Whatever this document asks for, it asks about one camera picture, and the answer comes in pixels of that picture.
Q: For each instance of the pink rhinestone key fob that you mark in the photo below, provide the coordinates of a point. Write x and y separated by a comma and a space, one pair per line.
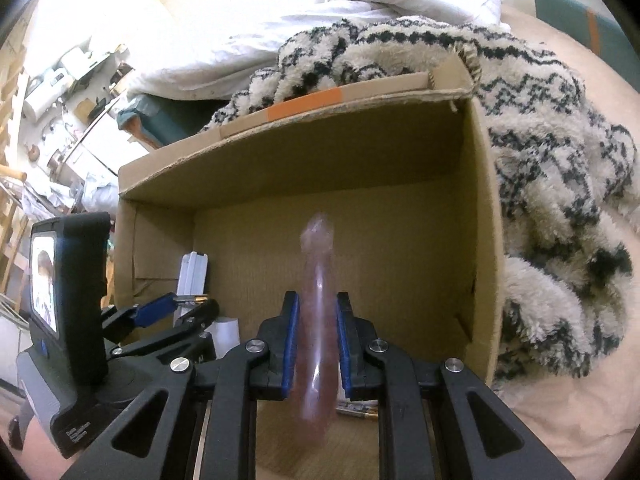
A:
316, 310

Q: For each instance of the cardboard box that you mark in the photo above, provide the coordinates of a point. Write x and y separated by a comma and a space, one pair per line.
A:
390, 240

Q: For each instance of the wooden rack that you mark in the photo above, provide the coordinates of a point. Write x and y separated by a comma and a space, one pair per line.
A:
10, 230

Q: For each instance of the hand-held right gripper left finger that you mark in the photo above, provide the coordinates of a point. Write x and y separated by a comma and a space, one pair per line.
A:
291, 345

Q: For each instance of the patterned fleece blanket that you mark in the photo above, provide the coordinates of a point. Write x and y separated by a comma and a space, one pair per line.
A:
550, 170

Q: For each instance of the teal padded cushion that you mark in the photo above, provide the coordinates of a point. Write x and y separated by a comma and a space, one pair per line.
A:
560, 15
170, 122

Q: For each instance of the white duvet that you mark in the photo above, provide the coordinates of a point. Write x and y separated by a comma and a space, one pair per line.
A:
300, 25

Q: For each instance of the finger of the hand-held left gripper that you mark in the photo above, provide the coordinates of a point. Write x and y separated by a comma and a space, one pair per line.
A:
152, 310
200, 312

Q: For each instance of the white charger plug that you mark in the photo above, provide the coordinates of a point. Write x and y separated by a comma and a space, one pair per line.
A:
225, 332

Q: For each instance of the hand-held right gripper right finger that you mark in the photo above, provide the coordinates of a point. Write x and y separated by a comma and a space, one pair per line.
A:
345, 345

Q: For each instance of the white water heater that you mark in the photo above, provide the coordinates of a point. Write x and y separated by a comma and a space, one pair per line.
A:
42, 105

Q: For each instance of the grey trash bag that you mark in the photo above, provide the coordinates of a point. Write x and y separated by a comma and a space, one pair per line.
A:
100, 195

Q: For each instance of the hanging white cloth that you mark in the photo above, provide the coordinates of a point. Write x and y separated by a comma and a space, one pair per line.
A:
50, 197

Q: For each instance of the white kitchen base cabinet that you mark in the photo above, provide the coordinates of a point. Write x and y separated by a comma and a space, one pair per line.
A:
110, 145

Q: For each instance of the white battery charger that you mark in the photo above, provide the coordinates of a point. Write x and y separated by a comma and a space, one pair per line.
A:
192, 272

